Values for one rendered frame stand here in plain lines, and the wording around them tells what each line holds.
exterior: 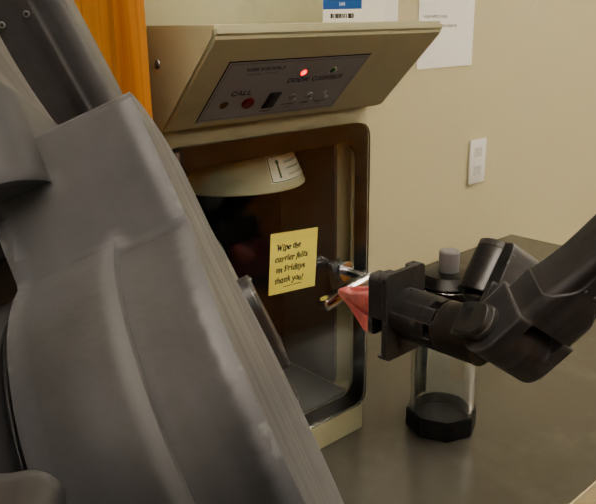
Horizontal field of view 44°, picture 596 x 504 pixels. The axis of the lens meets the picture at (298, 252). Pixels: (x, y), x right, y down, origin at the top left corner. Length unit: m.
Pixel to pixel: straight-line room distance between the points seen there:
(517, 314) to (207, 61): 0.35
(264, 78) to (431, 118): 1.07
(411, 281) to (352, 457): 0.32
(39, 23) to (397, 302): 0.54
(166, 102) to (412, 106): 1.06
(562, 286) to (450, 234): 1.27
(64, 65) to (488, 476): 0.81
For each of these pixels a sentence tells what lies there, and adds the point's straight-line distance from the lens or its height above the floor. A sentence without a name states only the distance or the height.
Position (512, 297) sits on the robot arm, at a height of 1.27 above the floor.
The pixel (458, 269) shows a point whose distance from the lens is 1.03.
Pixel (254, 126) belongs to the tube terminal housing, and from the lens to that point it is 0.83.
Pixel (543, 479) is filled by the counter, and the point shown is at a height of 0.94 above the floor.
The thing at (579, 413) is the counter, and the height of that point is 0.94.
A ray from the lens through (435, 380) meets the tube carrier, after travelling 1.05.
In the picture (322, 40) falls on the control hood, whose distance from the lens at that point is 0.74.
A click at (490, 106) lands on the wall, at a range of 1.98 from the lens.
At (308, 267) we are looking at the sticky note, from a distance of 0.91.
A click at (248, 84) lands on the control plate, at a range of 0.73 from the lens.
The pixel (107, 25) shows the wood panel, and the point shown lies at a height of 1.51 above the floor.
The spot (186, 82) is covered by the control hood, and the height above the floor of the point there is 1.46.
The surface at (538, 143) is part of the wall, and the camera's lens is 2.21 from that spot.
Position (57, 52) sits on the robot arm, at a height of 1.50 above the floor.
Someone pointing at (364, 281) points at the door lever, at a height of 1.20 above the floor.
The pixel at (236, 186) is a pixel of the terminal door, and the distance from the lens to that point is 0.81.
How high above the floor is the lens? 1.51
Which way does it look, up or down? 18 degrees down
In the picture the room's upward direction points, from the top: 1 degrees counter-clockwise
